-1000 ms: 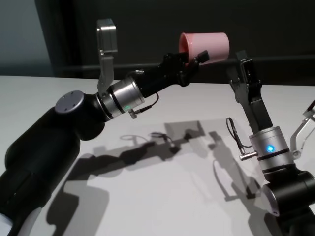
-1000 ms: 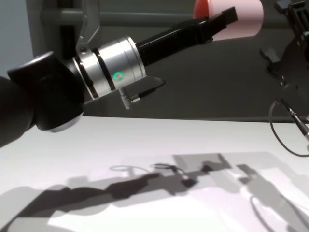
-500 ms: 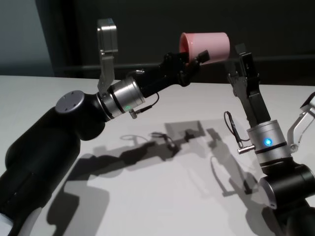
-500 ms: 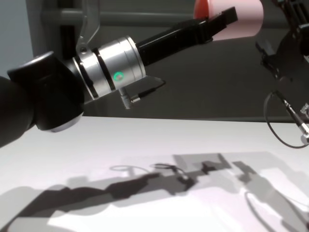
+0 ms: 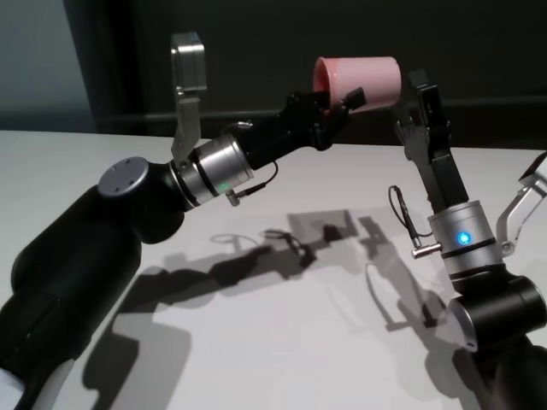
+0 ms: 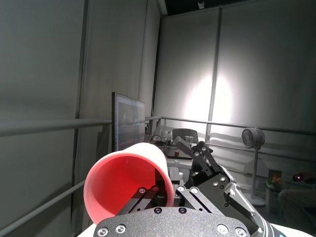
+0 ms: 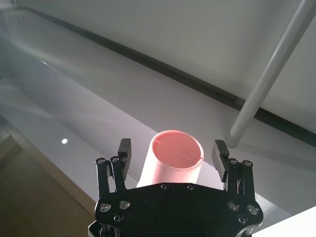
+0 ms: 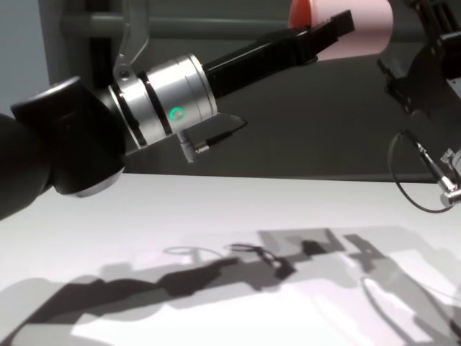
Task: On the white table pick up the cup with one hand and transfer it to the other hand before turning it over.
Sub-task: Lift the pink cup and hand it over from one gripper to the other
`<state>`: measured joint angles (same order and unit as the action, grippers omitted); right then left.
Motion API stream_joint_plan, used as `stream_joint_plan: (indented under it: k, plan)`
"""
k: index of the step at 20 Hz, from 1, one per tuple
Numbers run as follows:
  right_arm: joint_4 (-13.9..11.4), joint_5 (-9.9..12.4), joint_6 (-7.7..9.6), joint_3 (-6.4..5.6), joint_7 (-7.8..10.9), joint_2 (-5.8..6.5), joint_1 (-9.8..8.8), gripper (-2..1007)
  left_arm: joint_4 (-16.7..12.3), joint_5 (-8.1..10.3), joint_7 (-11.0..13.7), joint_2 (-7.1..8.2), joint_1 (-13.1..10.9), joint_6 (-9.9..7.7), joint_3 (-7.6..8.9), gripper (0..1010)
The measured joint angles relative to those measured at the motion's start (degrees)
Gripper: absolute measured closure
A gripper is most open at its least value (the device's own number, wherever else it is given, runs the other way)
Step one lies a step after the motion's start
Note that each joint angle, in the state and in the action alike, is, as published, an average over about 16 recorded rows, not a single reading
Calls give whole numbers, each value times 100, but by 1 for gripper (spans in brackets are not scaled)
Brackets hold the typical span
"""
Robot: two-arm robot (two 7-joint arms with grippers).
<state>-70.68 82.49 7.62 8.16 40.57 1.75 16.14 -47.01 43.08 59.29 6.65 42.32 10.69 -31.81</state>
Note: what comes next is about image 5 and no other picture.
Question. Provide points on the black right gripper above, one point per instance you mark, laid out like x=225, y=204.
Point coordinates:
x=444, y=179

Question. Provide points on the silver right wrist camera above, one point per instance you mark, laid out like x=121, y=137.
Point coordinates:
x=521, y=200

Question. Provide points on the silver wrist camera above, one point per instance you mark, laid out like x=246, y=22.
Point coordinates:
x=521, y=200
x=188, y=72

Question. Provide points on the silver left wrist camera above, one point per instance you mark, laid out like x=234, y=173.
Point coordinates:
x=188, y=72

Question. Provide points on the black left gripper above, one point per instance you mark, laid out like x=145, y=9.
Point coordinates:
x=290, y=128

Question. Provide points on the pink plastic cup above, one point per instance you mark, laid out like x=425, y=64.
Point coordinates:
x=363, y=81

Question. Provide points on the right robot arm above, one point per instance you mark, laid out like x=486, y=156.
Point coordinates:
x=491, y=299

